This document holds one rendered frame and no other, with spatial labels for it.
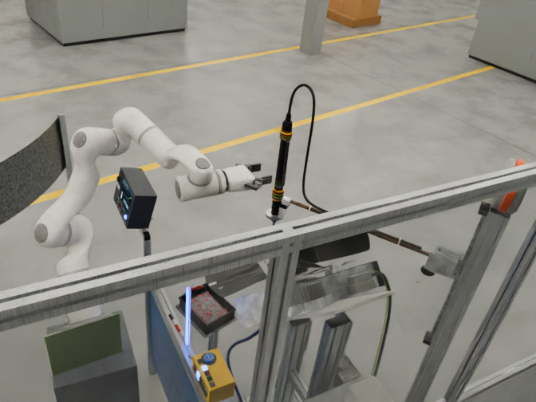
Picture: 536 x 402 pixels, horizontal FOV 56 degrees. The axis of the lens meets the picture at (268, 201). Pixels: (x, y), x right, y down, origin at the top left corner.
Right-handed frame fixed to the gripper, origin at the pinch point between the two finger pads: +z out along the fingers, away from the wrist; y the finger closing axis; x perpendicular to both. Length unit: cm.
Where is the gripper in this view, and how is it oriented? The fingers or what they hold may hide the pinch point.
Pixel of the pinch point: (262, 173)
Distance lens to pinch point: 180.9
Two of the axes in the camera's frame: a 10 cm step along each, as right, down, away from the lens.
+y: 4.6, 5.5, -7.0
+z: 8.8, -1.9, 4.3
